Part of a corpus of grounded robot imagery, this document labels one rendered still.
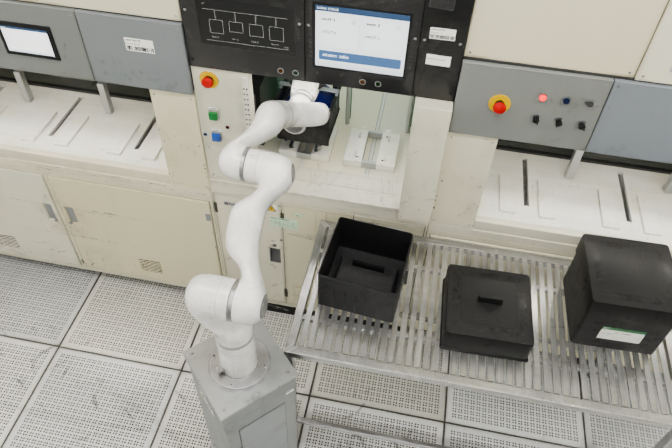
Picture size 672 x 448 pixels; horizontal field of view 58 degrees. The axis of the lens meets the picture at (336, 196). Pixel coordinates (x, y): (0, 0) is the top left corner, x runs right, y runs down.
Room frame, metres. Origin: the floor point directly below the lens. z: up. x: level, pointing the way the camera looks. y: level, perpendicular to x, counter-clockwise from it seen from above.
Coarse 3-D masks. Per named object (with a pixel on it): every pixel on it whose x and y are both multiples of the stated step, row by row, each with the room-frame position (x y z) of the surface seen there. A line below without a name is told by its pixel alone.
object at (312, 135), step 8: (288, 80) 2.05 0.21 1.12; (280, 88) 1.97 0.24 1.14; (288, 88) 2.04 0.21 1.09; (320, 88) 1.95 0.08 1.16; (328, 88) 1.95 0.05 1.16; (336, 88) 2.04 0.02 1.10; (280, 96) 1.93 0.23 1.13; (336, 96) 1.93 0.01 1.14; (336, 104) 1.97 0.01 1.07; (336, 112) 1.98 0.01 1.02; (328, 120) 1.84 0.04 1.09; (312, 128) 1.85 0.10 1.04; (320, 128) 1.85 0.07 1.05; (328, 128) 1.84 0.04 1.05; (280, 136) 1.87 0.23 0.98; (288, 136) 1.87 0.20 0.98; (296, 136) 1.86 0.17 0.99; (304, 136) 1.85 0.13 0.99; (312, 136) 1.85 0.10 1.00; (320, 136) 1.84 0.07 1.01; (328, 136) 1.84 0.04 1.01; (320, 144) 1.84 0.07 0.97; (328, 144) 1.84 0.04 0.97
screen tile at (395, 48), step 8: (368, 24) 1.62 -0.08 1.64; (376, 24) 1.62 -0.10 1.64; (384, 24) 1.62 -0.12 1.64; (392, 24) 1.61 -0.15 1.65; (400, 24) 1.61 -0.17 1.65; (368, 32) 1.62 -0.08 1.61; (376, 32) 1.62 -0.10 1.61; (384, 32) 1.62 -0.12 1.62; (392, 32) 1.61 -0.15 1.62; (400, 32) 1.61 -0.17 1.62; (368, 40) 1.62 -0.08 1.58; (392, 40) 1.61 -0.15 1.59; (400, 40) 1.61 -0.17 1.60; (368, 48) 1.62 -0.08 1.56; (376, 48) 1.62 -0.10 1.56; (384, 48) 1.61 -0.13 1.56; (392, 48) 1.61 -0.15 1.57; (400, 48) 1.61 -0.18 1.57; (400, 56) 1.61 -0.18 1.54
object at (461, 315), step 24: (456, 288) 1.24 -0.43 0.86; (480, 288) 1.25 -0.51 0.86; (504, 288) 1.25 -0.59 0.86; (528, 288) 1.26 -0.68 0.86; (456, 312) 1.15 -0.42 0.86; (480, 312) 1.15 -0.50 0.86; (504, 312) 1.15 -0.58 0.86; (528, 312) 1.16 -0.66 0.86; (456, 336) 1.07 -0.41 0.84; (480, 336) 1.06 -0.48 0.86; (504, 336) 1.06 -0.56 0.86; (528, 336) 1.07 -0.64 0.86
